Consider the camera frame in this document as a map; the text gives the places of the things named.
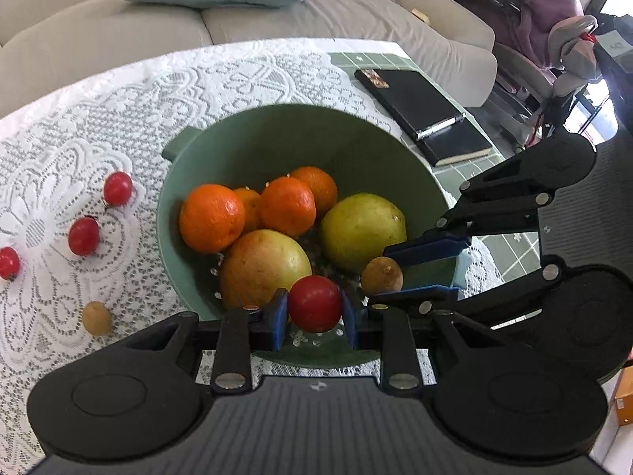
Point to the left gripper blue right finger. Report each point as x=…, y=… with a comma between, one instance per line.
x=384, y=329

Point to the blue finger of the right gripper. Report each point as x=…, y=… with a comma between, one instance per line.
x=435, y=294
x=422, y=251

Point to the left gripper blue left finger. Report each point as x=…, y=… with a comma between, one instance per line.
x=243, y=331

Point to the brown kiwi fruit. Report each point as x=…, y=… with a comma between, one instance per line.
x=381, y=275

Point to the green-yellow pear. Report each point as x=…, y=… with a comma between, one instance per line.
x=358, y=229

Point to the red-yellow apple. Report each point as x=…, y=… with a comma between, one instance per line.
x=258, y=264

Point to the red cherry tomato front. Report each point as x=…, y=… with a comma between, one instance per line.
x=315, y=304

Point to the red cherry tomato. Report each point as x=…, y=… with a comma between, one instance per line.
x=10, y=264
x=315, y=304
x=117, y=189
x=84, y=236

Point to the large orange mandarin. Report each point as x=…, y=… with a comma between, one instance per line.
x=211, y=218

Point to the orange mandarin back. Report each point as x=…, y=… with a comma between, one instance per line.
x=287, y=206

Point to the orange mandarin small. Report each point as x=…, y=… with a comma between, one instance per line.
x=251, y=201

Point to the brown kiwi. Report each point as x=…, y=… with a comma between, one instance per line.
x=96, y=319

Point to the green plastic colander bowl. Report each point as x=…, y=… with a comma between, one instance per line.
x=254, y=147

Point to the black silver pen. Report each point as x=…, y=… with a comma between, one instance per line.
x=438, y=127

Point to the black notebook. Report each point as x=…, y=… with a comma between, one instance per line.
x=415, y=104

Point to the white lace tablecloth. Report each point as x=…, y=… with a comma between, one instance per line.
x=56, y=154

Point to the red cherry tomato right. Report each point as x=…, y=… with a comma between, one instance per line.
x=84, y=236

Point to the red cherry tomato middle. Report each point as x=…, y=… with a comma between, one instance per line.
x=117, y=189

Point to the red cherry tomato far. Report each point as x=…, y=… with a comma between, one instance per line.
x=10, y=264

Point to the beige sofa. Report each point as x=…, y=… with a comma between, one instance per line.
x=49, y=44

